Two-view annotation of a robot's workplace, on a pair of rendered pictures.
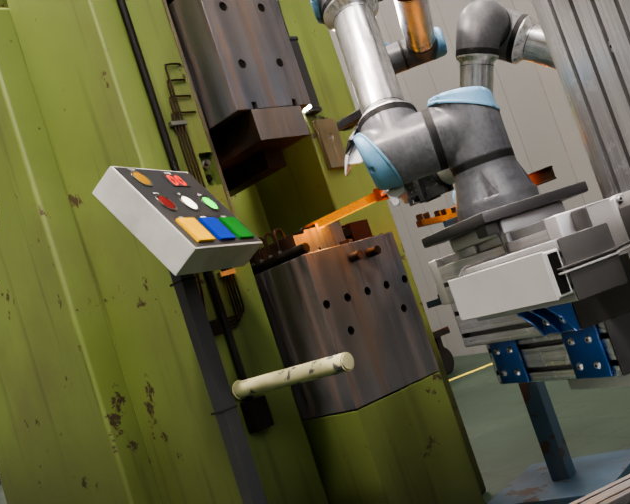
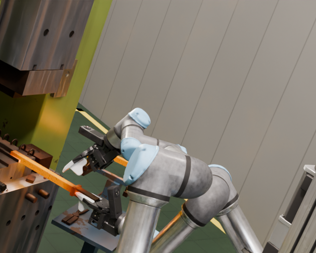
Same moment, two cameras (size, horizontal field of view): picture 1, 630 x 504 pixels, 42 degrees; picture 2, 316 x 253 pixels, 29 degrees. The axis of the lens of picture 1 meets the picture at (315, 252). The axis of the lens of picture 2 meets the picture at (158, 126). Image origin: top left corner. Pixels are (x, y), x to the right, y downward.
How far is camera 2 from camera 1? 1.28 m
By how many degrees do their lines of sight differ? 31
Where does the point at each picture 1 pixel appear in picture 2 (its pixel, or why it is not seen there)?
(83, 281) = not seen: outside the picture
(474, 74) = (184, 230)
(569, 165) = (184, 43)
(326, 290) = not seen: outside the picture
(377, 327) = (13, 241)
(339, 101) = (89, 44)
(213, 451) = not seen: outside the picture
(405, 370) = not seen: outside the picture
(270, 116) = (39, 77)
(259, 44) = (67, 17)
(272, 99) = (48, 64)
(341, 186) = (50, 108)
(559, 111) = (204, 10)
